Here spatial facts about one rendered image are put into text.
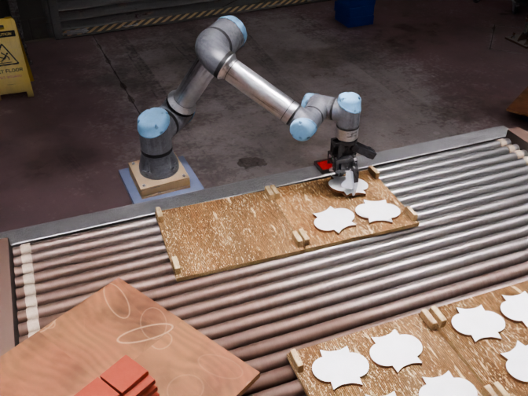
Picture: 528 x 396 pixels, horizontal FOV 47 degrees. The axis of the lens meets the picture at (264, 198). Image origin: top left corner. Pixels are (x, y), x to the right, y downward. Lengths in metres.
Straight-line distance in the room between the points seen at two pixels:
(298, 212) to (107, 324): 0.80
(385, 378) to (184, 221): 0.85
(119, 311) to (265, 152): 2.74
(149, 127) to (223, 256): 0.58
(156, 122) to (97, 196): 1.76
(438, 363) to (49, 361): 0.95
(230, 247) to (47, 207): 2.14
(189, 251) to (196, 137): 2.56
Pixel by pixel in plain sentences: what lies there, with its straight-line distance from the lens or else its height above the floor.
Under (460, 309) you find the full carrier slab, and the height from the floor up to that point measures 0.95.
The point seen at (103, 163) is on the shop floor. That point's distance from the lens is 4.22.
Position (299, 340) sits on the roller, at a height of 0.91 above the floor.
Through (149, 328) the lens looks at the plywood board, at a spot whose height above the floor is 1.04.
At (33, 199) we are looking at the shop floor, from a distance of 3.98.
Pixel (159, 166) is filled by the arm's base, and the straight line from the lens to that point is 2.26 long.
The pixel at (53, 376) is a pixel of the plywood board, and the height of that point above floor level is 1.04.
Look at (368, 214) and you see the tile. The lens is 2.05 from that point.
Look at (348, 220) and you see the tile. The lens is 2.01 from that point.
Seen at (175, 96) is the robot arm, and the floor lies 1.19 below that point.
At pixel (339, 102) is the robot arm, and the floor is 1.29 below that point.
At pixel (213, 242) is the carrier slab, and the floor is 0.94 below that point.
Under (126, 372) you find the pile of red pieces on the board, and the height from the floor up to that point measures 1.18.
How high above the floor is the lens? 2.16
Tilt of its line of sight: 35 degrees down
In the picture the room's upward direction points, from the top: straight up
